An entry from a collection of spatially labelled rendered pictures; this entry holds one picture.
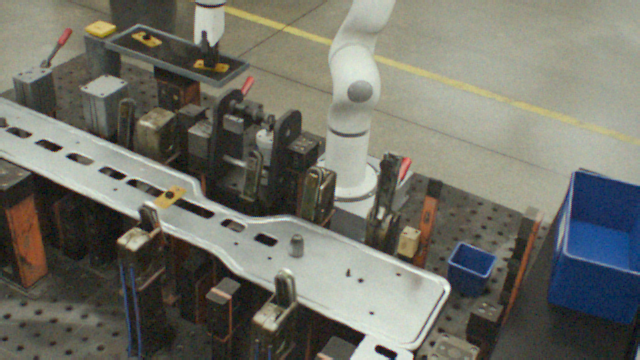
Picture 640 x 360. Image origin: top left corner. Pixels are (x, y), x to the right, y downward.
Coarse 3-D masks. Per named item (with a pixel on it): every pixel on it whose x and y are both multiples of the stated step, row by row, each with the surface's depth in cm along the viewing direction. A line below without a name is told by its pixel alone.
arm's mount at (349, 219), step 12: (324, 156) 225; (372, 168) 221; (408, 180) 220; (372, 192) 211; (396, 192) 212; (336, 204) 207; (348, 204) 207; (360, 204) 207; (372, 204) 207; (396, 204) 218; (336, 216) 208; (348, 216) 206; (360, 216) 203; (336, 228) 211; (348, 228) 208; (360, 228) 206; (360, 240) 208
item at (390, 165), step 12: (384, 156) 153; (396, 156) 153; (384, 168) 151; (396, 168) 153; (384, 180) 157; (396, 180) 156; (384, 192) 158; (384, 204) 159; (372, 216) 160; (384, 216) 159
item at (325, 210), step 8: (328, 176) 170; (336, 176) 172; (304, 184) 169; (328, 184) 169; (320, 192) 168; (328, 192) 171; (320, 200) 169; (328, 200) 173; (320, 208) 171; (328, 208) 175; (320, 216) 172; (328, 216) 177; (320, 224) 174; (328, 224) 180
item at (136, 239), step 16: (128, 240) 152; (144, 240) 152; (160, 240) 157; (128, 256) 152; (144, 256) 154; (160, 256) 159; (128, 272) 155; (144, 272) 156; (160, 272) 161; (128, 288) 160; (144, 288) 158; (160, 288) 165; (128, 304) 163; (144, 304) 161; (160, 304) 168; (128, 320) 164; (144, 320) 164; (160, 320) 169; (128, 336) 169; (144, 336) 166; (160, 336) 172; (128, 352) 170; (144, 352) 169
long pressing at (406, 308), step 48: (0, 144) 183; (96, 144) 186; (96, 192) 171; (144, 192) 172; (192, 192) 173; (192, 240) 160; (240, 240) 161; (288, 240) 162; (336, 240) 163; (336, 288) 151; (384, 288) 152; (432, 288) 153; (384, 336) 142
